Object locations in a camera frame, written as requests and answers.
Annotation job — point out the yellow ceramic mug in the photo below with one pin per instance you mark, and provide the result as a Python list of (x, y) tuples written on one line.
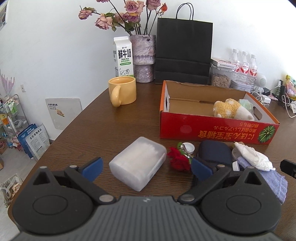
[(122, 90)]

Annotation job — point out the white round robot toy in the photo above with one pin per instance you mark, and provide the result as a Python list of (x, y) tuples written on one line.
[(260, 83)]

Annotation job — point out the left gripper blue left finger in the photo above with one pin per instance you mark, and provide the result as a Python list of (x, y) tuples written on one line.
[(85, 174)]

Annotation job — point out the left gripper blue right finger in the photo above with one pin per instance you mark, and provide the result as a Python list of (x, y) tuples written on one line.
[(204, 169)]

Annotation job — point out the water bottle left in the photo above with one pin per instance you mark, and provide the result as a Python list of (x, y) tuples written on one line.
[(235, 61)]

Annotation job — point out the white milk carton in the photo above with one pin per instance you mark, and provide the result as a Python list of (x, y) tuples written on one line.
[(122, 55)]

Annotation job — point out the white wired earphones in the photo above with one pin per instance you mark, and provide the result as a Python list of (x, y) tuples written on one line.
[(259, 96)]

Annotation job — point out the navy blue zip pouch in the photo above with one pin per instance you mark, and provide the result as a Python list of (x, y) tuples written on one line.
[(214, 153)]

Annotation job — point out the red artificial rose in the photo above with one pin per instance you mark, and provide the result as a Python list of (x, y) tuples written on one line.
[(180, 158)]

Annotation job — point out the plastic bag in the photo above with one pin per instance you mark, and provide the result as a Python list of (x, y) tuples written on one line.
[(246, 104)]

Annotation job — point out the purple fabric pouch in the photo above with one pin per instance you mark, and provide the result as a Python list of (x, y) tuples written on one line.
[(276, 182)]

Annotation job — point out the white packet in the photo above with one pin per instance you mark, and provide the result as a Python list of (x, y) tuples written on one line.
[(248, 156)]

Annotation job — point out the white charger adapter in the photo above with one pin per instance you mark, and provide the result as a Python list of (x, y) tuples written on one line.
[(265, 100)]

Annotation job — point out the small white bottle cap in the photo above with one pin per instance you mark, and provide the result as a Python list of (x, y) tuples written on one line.
[(188, 147)]

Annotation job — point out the white tin box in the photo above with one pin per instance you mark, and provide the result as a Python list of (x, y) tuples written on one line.
[(238, 85)]

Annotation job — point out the water bottle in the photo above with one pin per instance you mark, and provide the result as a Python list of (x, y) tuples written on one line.
[(244, 68), (235, 61), (252, 70)]

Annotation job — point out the clear seed container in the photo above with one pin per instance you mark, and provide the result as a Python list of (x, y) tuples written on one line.
[(220, 77)]

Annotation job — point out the yellow white hamster plush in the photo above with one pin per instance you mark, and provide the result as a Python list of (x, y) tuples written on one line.
[(231, 108)]

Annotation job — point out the flat box on container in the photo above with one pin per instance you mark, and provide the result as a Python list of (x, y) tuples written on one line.
[(223, 63)]

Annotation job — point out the water bottle middle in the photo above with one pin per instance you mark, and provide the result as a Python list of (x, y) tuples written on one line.
[(244, 68)]

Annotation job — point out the water bottle right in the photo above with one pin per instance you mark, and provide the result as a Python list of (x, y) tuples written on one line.
[(252, 70)]

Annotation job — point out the blue white brochures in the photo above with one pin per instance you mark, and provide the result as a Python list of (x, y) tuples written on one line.
[(34, 140)]

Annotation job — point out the purple textured vase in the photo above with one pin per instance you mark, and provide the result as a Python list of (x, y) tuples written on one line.
[(144, 55)]

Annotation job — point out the small wire storage rack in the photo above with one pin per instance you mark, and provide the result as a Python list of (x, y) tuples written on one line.
[(13, 121)]

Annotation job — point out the black paper shopping bag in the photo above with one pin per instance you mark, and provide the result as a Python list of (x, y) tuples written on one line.
[(183, 49)]

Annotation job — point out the translucent cotton swab box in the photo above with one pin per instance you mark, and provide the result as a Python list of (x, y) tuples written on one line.
[(138, 163)]

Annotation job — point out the red cardboard box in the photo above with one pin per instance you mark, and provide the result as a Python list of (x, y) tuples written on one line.
[(186, 113)]

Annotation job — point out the dried pink roses bouquet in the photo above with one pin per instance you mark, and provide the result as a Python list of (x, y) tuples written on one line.
[(138, 17)]

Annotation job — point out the colourful snack packet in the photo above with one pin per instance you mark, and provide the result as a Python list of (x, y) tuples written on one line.
[(290, 85)]

